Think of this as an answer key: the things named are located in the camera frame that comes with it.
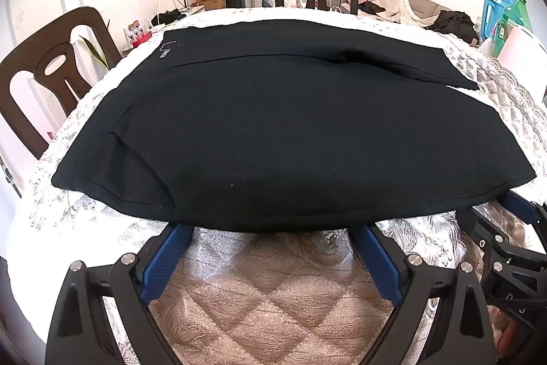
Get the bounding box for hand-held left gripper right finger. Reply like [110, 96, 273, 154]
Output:
[350, 223, 498, 365]

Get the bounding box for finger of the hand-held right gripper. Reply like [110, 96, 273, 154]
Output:
[498, 190, 547, 229]
[457, 209, 547, 284]

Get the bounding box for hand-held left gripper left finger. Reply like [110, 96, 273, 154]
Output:
[45, 223, 194, 365]

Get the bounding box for black pants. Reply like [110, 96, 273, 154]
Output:
[51, 18, 537, 233]

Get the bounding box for person's right hand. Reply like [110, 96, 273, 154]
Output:
[498, 316, 531, 361]

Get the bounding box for white quilted tablecloth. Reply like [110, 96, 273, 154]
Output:
[17, 6, 547, 365]

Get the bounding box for black jacket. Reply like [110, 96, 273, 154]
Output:
[425, 10, 480, 46]

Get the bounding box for green plastic bottle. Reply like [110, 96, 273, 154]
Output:
[498, 0, 533, 45]

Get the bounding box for blue plastic container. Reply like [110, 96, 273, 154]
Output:
[483, 0, 520, 41]

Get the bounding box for green potted plant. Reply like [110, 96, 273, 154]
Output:
[79, 35, 109, 70]

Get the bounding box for red box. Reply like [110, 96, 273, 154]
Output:
[126, 19, 165, 49]

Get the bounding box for sofa with white cover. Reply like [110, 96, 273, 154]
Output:
[372, 0, 454, 28]

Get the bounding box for black clothes on cabinet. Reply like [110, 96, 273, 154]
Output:
[156, 9, 187, 26]

